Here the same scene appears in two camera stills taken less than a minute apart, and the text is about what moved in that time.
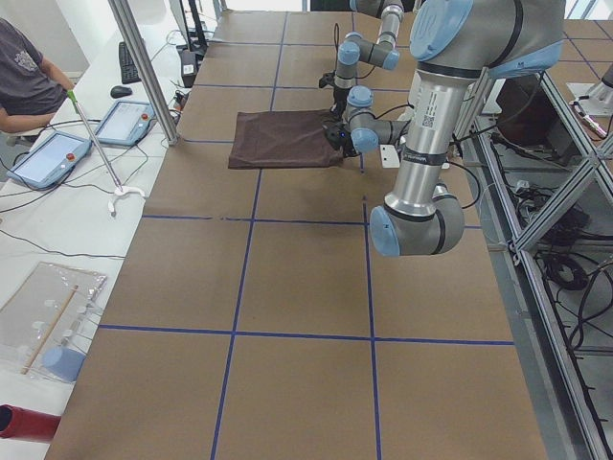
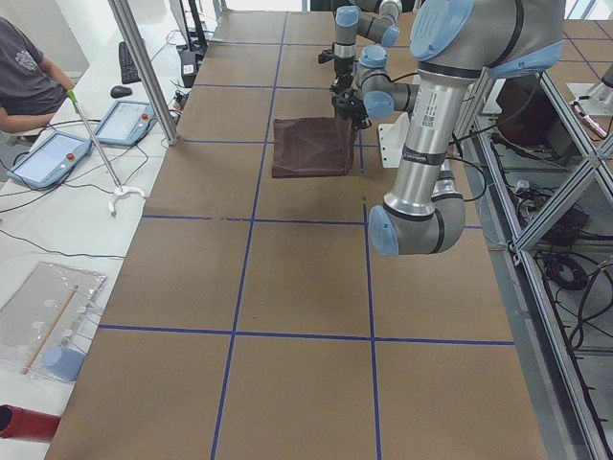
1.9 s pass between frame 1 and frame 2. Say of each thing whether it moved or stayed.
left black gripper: moved
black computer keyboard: stayed
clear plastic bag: stayed
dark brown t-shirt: moved
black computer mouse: stayed
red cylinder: stayed
